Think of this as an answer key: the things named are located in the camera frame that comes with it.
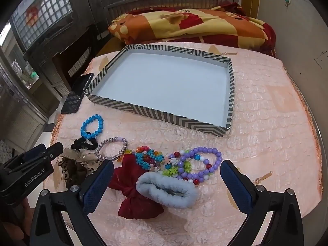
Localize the person's left hand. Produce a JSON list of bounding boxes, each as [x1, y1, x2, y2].
[[0, 197, 35, 246]]

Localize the dark wooden chair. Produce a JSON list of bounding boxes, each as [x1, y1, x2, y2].
[[23, 24, 98, 113]]

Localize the pink quilted table cover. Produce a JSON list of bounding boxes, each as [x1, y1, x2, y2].
[[42, 41, 322, 246]]

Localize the black smartphone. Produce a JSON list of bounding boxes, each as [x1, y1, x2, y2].
[[60, 73, 95, 114]]

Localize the lilac woven bracelet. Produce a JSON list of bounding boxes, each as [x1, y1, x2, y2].
[[95, 137, 128, 161]]

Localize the striped cardboard tray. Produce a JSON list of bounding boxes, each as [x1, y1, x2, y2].
[[84, 44, 236, 137]]

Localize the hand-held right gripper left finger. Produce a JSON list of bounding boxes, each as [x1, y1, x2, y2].
[[27, 159, 121, 246]]

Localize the green flower bead bracelet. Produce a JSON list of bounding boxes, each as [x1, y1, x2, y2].
[[164, 159, 195, 178]]

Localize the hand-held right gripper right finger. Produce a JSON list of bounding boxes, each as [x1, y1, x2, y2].
[[220, 159, 312, 246]]

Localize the red fabric bow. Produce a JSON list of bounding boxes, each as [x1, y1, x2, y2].
[[109, 155, 166, 220]]

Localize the red white blue bead bracelet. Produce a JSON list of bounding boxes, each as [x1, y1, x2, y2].
[[169, 152, 213, 185]]

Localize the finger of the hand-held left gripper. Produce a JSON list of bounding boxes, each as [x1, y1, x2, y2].
[[46, 142, 64, 160], [5, 143, 47, 171]]

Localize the purple bead bracelet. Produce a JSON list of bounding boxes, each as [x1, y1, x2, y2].
[[177, 147, 223, 181]]

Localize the rainbow translucent bead bracelet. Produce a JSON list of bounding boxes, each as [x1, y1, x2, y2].
[[116, 146, 151, 163]]

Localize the turquoise flower bead bracelet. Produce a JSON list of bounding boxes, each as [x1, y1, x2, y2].
[[134, 150, 165, 171]]

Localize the metal bed headboard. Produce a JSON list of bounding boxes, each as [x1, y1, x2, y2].
[[99, 0, 223, 26]]

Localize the glass block window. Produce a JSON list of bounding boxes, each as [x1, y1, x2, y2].
[[10, 0, 73, 52]]

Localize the black scrunchie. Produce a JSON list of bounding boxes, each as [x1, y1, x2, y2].
[[70, 136, 99, 150]]

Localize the metal cabinet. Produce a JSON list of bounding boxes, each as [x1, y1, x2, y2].
[[0, 46, 52, 149]]

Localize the red yellow printed blanket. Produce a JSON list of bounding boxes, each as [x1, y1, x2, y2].
[[108, 1, 277, 57]]

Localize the light blue fluffy headband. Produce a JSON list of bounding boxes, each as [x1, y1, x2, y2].
[[136, 172, 199, 209]]

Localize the red window decoration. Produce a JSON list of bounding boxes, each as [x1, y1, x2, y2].
[[26, 6, 39, 27]]

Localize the leopard print bow scrunchie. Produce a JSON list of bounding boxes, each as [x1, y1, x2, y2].
[[57, 149, 103, 189]]

